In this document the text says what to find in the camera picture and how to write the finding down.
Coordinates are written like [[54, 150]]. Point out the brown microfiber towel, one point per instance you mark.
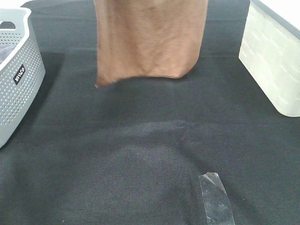
[[148, 38]]

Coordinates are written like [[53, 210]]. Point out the grey towel in basket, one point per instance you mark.
[[5, 52]]

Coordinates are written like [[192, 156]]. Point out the black fabric table cover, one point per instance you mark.
[[131, 153]]

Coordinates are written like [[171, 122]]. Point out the clear adhesive tape strip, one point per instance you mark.
[[215, 200]]

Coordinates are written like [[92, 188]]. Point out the grey perforated plastic basket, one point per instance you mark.
[[21, 71]]

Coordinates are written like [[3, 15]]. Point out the white plastic storage bin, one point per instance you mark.
[[270, 51]]

